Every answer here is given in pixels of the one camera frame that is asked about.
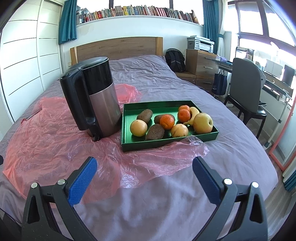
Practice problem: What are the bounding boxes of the white desk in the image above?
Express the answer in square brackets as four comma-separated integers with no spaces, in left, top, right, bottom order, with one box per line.
[205,56,292,149]

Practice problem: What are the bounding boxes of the grey office chair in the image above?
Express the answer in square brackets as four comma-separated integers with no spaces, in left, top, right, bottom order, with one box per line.
[224,58,267,138]

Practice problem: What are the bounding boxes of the white printer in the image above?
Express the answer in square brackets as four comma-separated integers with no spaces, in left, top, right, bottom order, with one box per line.
[187,36,215,53]

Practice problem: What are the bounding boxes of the yellow striped pepino melon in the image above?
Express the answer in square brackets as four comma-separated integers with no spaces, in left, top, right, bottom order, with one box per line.
[171,123,189,138]

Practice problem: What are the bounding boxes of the large front orange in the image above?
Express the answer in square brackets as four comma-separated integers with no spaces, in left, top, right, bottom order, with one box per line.
[159,114,175,130]

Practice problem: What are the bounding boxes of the orange mandarin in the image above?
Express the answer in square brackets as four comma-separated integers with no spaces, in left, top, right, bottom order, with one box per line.
[178,109,191,123]

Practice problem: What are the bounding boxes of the pink plastic sheet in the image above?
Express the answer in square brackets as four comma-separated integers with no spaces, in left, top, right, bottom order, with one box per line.
[1,97,209,203]

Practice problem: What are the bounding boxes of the brown kiwi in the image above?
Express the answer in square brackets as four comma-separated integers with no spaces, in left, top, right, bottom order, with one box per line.
[137,109,153,123]
[154,114,175,124]

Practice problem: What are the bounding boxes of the dark blue tote bag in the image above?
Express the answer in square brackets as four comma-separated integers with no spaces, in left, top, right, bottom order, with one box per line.
[211,69,227,96]

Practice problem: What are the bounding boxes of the round yellow pear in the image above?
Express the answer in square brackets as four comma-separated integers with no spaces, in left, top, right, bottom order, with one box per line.
[130,120,147,137]

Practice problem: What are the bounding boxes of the right teal curtain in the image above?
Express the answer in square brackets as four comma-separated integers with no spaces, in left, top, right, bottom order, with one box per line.
[202,0,227,56]

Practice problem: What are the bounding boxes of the wooden drawer cabinet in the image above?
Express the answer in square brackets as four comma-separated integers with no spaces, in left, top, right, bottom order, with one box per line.
[175,49,219,95]

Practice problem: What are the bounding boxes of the black backpack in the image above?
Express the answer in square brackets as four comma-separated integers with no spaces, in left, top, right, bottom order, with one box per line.
[165,48,186,73]

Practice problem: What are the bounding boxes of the large front kiwi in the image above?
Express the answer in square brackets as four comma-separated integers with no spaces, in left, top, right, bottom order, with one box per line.
[145,124,165,141]

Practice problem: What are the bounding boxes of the teal curtain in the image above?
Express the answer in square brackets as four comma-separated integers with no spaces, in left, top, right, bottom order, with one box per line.
[202,0,227,56]
[58,0,77,44]

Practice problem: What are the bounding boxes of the row of books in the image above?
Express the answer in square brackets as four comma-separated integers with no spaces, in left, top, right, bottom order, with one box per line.
[76,5,199,25]

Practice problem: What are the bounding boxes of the large yellow-green apple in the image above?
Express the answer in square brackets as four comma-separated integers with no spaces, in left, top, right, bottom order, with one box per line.
[193,113,213,134]

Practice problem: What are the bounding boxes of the steel black electric kettle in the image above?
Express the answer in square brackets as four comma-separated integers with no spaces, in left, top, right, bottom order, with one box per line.
[60,57,122,142]

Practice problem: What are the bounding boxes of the white wardrobe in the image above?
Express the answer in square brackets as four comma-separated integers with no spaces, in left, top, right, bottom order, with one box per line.
[1,1,64,122]

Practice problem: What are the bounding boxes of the green tray box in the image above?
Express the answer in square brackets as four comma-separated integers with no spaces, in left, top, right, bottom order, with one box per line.
[120,99,219,153]

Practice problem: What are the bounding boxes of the yellow banana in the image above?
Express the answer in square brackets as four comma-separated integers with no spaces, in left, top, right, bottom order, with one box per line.
[183,107,200,126]

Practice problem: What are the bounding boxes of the wooden headboard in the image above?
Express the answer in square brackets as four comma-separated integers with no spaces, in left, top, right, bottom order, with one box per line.
[70,37,164,65]

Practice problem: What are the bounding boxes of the small mandarin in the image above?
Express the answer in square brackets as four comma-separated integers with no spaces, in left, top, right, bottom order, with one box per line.
[178,105,190,111]

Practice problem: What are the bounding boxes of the left teal curtain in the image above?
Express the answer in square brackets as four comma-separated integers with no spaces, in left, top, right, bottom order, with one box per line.
[58,0,77,44]

